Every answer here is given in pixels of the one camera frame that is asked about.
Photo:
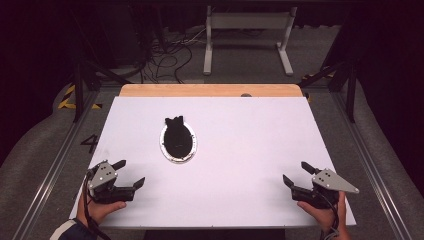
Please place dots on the person's left hand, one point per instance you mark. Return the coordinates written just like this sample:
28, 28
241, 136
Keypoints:
95, 211

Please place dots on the white board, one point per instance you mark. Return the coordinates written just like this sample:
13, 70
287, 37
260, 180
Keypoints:
240, 166

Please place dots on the aluminium floor rail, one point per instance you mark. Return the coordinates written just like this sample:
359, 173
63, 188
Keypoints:
370, 166
53, 170

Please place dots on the oval silver photo frame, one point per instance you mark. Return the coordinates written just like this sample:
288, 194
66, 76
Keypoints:
178, 140

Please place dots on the wooden table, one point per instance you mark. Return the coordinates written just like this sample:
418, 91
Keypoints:
206, 90

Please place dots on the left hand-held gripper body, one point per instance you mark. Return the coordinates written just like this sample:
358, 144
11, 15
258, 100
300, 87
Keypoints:
103, 178

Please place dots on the black metal stand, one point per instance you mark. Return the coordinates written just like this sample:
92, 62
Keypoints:
350, 90
79, 90

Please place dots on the dark equipment box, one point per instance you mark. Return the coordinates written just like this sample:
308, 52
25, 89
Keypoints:
123, 33

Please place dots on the white metal stand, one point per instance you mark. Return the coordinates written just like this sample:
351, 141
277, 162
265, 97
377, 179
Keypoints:
248, 20

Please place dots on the person's right hand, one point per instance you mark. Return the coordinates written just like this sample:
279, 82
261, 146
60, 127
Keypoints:
328, 216

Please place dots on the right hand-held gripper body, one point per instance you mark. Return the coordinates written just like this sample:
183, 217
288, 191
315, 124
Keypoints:
330, 181

